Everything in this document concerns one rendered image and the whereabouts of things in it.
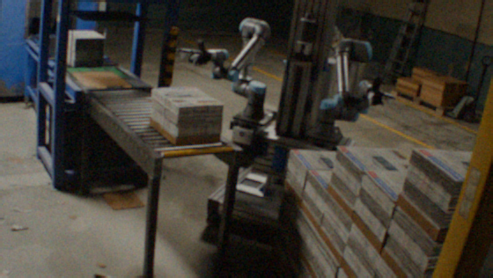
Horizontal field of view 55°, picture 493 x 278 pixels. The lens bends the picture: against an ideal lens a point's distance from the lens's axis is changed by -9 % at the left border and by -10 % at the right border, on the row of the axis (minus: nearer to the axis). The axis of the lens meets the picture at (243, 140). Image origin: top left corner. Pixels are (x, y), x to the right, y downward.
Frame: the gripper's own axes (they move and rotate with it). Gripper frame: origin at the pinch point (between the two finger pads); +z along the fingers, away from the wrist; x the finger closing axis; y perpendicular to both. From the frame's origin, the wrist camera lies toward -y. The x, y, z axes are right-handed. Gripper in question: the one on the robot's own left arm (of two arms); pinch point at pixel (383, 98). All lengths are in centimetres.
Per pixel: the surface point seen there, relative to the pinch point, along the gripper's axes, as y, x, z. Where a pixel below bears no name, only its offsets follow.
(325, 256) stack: 62, 42, 55
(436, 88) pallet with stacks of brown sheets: 124, -295, -516
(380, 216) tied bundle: 23, 30, 90
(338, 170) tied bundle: 22, 37, 45
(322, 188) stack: 36, 41, 34
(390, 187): 13, 26, 84
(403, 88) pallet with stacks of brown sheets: 140, -259, -575
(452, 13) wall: 6, -373, -628
